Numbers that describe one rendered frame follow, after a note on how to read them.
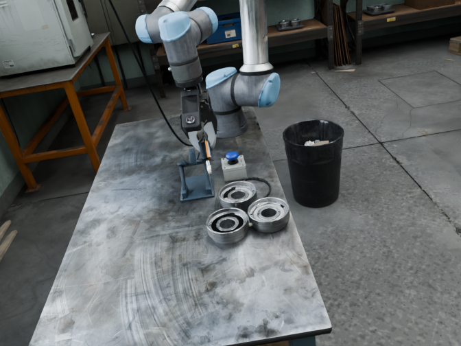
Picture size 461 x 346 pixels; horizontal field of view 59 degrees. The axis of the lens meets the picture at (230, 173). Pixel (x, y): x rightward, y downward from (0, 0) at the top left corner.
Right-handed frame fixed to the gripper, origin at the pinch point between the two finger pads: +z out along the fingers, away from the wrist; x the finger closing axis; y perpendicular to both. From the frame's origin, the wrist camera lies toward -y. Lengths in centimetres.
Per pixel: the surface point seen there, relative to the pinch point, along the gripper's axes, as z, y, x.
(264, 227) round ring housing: 12.4, -22.3, -12.9
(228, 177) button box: 14.0, 4.8, -3.5
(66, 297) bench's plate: 12, -36, 33
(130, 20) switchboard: 27, 355, 104
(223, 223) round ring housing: 12.4, -18.2, -2.5
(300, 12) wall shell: 63, 393, -79
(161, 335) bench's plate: 12, -49, 10
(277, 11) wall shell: 56, 391, -53
